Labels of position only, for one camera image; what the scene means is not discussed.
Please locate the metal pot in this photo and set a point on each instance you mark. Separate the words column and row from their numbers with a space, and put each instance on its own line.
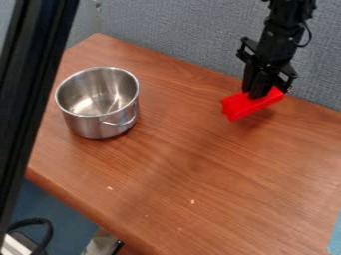
column 98, row 99

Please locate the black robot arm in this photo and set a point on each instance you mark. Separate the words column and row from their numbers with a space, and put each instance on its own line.
column 268, row 56

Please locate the metal table leg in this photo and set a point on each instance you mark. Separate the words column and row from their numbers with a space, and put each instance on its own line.
column 103, row 244

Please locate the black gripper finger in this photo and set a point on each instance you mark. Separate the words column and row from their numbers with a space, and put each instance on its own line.
column 263, row 83
column 251, row 72

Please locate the black foreground pole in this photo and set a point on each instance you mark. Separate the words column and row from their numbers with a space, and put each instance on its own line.
column 34, row 46

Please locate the red rectangular block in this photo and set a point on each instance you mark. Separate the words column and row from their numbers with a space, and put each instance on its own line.
column 240, row 105

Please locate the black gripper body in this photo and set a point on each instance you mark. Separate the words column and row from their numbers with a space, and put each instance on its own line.
column 287, row 74

